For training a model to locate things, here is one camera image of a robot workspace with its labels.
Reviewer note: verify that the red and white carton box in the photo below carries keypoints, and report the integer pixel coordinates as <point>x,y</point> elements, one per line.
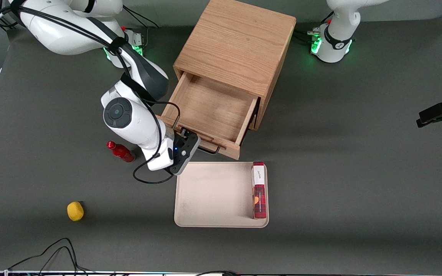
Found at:
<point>259,199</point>

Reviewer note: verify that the beige plastic tray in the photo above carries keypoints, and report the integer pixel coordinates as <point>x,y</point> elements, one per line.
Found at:
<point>213,195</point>

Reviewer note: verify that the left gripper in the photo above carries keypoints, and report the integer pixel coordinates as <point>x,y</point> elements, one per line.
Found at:
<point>437,113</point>

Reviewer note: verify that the wooden drawer cabinet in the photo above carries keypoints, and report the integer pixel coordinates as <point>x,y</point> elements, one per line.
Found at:
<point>240,42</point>

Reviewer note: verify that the red plastic bottle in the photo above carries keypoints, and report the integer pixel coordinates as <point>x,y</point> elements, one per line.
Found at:
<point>123,153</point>

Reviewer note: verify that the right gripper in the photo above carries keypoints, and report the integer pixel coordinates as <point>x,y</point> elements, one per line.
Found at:
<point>178,140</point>

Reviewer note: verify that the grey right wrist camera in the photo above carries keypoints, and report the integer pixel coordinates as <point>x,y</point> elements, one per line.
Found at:
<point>184,153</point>

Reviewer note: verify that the yellow lemon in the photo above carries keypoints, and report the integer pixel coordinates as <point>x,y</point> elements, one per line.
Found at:
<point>75,211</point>

